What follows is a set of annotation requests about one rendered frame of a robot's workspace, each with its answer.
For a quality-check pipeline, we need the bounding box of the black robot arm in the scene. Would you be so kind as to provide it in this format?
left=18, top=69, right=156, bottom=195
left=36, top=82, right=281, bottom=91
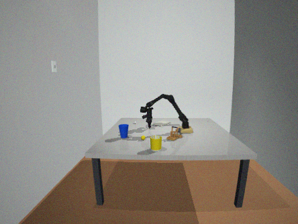
left=140, top=94, right=189, bottom=129

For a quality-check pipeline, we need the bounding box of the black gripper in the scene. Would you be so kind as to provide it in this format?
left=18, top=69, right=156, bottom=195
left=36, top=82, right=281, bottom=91
left=146, top=113, right=152, bottom=127

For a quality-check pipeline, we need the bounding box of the blue cup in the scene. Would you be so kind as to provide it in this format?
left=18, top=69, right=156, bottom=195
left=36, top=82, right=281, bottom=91
left=118, top=124, right=128, bottom=138

